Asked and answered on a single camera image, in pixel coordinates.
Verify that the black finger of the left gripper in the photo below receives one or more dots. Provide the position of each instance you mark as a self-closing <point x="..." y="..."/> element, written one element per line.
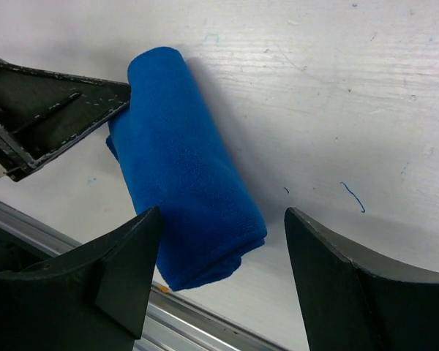
<point x="44" y="113"/>

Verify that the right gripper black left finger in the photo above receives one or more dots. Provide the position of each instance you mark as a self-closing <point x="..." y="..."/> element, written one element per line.
<point x="93" y="297"/>

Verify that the blue towel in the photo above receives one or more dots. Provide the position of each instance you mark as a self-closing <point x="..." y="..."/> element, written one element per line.
<point x="171" y="156"/>

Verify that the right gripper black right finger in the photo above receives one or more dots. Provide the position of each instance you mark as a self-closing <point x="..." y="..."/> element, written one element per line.
<point x="353" y="298"/>

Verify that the aluminium mounting rail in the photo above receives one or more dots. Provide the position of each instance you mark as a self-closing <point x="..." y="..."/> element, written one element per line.
<point x="171" y="322"/>

